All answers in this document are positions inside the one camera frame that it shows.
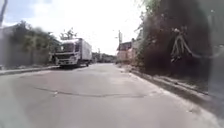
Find distant trees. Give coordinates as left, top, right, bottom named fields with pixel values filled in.
left=92, top=51, right=118, bottom=64

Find red building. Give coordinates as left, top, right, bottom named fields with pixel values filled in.
left=115, top=37, right=144, bottom=64

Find pole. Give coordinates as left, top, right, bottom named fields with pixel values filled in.
left=117, top=29, right=123, bottom=45

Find white box truck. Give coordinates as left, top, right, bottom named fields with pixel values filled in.
left=53, top=37, right=93, bottom=68

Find grey concrete road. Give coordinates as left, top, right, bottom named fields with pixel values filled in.
left=0, top=62, right=224, bottom=128

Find dark overgrown bank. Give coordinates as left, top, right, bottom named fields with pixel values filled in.
left=134, top=0, right=224, bottom=81

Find roadside dirt verge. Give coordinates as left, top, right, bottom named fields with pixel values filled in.
left=116, top=62, right=224, bottom=118

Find raised kerb strip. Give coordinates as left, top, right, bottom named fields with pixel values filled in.
left=0, top=64, right=60, bottom=76

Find trees behind wall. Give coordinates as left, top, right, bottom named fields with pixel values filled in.
left=9, top=20, right=78, bottom=51

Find grey wall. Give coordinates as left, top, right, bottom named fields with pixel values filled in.
left=0, top=26, right=54, bottom=69

